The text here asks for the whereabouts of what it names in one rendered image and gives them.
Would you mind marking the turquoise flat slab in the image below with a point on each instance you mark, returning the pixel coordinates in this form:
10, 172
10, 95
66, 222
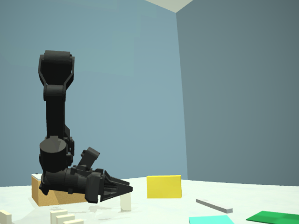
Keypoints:
221, 219

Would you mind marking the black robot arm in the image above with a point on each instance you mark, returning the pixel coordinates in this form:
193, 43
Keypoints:
56, 72

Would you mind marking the green flat slab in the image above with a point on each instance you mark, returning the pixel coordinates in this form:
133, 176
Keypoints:
274, 218

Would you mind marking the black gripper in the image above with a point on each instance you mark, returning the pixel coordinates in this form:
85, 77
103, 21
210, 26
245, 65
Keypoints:
97, 183

